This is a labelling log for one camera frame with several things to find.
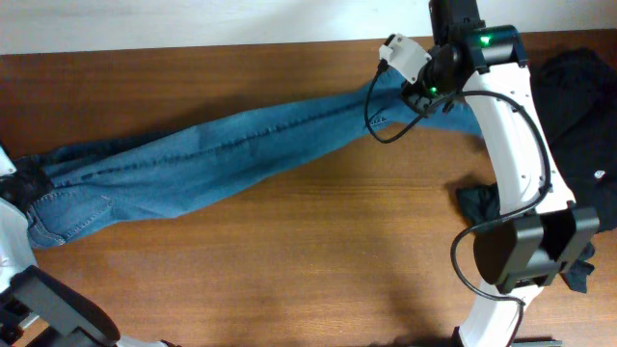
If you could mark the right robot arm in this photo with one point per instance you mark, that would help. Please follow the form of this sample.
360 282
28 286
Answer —
540 230

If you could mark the blue denim jeans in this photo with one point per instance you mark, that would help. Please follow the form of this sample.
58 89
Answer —
166 175

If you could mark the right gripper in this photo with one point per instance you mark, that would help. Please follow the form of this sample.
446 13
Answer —
425 104

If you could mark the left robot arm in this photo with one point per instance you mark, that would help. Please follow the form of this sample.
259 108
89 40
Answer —
29 294

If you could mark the black garment with red trim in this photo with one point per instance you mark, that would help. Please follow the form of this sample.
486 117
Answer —
575 98

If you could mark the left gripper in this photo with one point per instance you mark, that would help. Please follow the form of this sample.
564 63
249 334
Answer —
13 188

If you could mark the dark grey cloth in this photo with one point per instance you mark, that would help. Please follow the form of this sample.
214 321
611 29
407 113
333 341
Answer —
480 204

